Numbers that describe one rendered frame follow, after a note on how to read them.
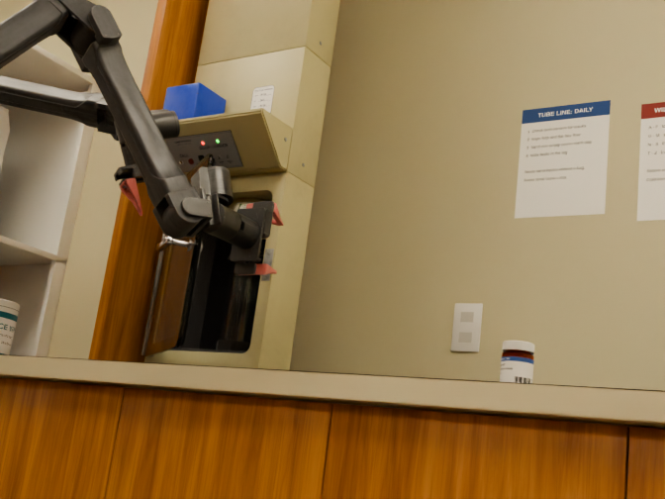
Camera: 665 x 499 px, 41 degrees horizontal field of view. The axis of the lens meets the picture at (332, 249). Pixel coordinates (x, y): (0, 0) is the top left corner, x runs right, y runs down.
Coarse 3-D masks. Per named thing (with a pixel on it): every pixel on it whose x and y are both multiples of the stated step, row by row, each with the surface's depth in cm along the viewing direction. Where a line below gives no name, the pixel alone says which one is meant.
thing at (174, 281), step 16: (208, 160) 179; (192, 240) 176; (176, 256) 187; (192, 256) 174; (160, 272) 198; (176, 272) 183; (192, 272) 173; (160, 288) 195; (176, 288) 180; (160, 304) 191; (176, 304) 177; (160, 320) 188; (176, 320) 174; (160, 336) 184; (176, 336) 171
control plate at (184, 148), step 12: (216, 132) 193; (228, 132) 191; (168, 144) 201; (180, 144) 199; (192, 144) 198; (216, 144) 194; (228, 144) 193; (180, 156) 201; (192, 156) 200; (204, 156) 198; (216, 156) 196; (180, 168) 203
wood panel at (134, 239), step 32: (160, 0) 216; (192, 0) 223; (160, 32) 213; (192, 32) 222; (160, 64) 212; (192, 64) 222; (160, 96) 212; (128, 224) 202; (128, 256) 201; (128, 288) 201; (96, 320) 196; (128, 320) 201; (96, 352) 194; (128, 352) 201
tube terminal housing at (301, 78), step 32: (224, 64) 211; (256, 64) 205; (288, 64) 200; (320, 64) 204; (224, 96) 208; (288, 96) 197; (320, 96) 203; (320, 128) 203; (288, 160) 192; (256, 192) 196; (288, 192) 191; (288, 224) 191; (288, 256) 191; (288, 288) 190; (256, 320) 184; (288, 320) 190; (192, 352) 191; (224, 352) 186; (256, 352) 182; (288, 352) 190
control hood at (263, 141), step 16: (240, 112) 187; (256, 112) 185; (192, 128) 195; (208, 128) 193; (224, 128) 191; (240, 128) 189; (256, 128) 187; (272, 128) 187; (288, 128) 192; (240, 144) 191; (256, 144) 189; (272, 144) 188; (288, 144) 192; (256, 160) 192; (272, 160) 189
